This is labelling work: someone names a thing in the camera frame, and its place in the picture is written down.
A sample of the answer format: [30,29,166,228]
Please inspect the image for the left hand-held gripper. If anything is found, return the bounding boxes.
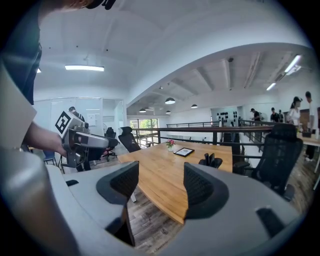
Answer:
[54,109,120,169]

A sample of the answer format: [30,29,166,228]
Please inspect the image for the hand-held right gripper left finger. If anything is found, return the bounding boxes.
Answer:
[62,161,140,247]

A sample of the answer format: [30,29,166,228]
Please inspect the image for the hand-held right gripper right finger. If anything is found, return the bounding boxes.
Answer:
[149,162,308,256]

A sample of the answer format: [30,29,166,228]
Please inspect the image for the black cloth bundle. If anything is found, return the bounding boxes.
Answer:
[198,152,223,169]

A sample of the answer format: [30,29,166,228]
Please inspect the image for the person's left forearm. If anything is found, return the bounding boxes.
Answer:
[24,121,68,159]

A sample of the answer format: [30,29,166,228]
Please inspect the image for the black and red office chair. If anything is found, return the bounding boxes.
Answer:
[101,126,119,162]

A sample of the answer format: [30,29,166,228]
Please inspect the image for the black mesh office chair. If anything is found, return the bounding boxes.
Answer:
[233,123,304,202]
[118,126,156,154]

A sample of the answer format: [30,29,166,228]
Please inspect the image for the blue chair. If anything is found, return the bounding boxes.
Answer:
[42,149,61,166]

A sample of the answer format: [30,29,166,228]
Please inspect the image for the large window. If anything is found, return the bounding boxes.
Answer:
[129,118,159,149]

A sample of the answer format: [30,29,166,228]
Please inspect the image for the wooden table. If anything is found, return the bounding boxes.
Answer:
[117,141,234,225]

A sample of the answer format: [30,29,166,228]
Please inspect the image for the pink flowers in white pot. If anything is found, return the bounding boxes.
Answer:
[165,138,177,152]

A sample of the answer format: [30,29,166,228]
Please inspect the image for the thin black balcony railing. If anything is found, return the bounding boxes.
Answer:
[166,120,221,129]

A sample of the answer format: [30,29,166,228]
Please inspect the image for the black metal railing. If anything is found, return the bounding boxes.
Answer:
[131,119,277,161]

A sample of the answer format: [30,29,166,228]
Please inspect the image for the white-legged work table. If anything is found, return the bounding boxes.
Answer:
[296,132,320,191]

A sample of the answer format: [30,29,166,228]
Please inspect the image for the person's black shirt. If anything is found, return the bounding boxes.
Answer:
[2,0,43,106]

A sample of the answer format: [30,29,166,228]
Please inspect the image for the brown wooden counter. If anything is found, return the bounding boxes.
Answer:
[299,108,311,131]

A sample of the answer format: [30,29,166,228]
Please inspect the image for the person's head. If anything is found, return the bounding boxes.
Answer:
[37,0,91,26]

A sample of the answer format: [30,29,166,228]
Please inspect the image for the glass partition wall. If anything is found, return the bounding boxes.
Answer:
[50,97,104,135]

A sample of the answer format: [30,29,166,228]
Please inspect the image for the black picture frame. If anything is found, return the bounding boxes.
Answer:
[173,147,196,158]

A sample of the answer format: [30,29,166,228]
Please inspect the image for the white wall display panel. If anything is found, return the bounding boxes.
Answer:
[211,107,239,124]

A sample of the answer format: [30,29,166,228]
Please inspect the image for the black head-mounted camera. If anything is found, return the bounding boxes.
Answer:
[85,0,117,11]

